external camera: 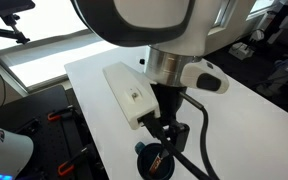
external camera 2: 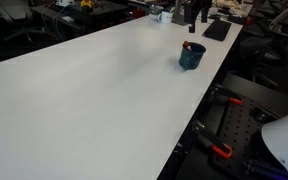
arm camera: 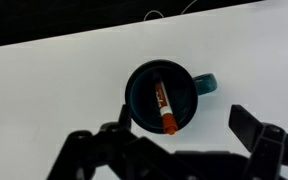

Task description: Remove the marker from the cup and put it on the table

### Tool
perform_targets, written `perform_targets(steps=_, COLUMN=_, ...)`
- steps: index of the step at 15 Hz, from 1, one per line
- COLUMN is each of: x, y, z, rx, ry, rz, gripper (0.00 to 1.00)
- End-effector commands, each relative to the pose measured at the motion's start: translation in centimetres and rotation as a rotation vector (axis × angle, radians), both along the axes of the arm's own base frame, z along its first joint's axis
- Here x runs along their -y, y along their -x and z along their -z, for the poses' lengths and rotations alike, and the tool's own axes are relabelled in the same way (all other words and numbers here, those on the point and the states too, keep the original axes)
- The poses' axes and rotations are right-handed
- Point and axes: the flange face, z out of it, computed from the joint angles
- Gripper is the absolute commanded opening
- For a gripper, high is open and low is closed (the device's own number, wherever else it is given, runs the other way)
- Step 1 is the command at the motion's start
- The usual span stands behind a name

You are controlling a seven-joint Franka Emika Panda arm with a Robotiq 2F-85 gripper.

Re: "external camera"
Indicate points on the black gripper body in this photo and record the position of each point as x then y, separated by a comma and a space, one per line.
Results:
169, 103

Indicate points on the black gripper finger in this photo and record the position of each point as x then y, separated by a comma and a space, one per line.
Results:
181, 136

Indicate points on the orange dry-erase marker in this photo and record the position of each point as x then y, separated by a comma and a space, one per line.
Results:
155, 164

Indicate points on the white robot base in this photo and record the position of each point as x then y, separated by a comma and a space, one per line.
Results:
4, 151

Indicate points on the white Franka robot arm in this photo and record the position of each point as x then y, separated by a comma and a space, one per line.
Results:
170, 33

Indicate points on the dark blue ceramic mug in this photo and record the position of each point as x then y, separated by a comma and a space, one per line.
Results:
143, 165

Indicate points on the small white floor device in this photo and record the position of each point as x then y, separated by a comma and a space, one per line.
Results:
241, 50

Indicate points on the grey background machine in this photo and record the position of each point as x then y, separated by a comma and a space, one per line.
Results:
284, 73

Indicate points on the black perforated mounting table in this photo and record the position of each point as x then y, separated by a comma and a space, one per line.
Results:
44, 140

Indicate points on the black white background robot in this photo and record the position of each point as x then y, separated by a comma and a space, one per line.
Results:
285, 16

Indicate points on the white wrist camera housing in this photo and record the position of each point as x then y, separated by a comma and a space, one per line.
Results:
130, 90

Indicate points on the white window frame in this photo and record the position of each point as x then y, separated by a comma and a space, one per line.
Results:
44, 40

